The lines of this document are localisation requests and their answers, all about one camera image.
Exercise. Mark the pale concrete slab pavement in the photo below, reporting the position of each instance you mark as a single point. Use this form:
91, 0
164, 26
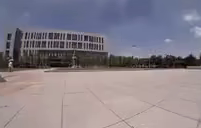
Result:
114, 96

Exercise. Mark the large white multi-storey building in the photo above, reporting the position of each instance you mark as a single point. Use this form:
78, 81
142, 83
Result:
58, 48

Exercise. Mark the row of dark trees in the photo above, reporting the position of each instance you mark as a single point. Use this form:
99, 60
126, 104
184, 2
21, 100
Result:
161, 61

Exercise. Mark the person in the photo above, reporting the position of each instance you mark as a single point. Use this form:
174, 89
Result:
10, 65

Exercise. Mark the pale statue on pedestal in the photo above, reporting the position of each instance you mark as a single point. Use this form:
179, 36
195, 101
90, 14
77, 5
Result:
74, 60

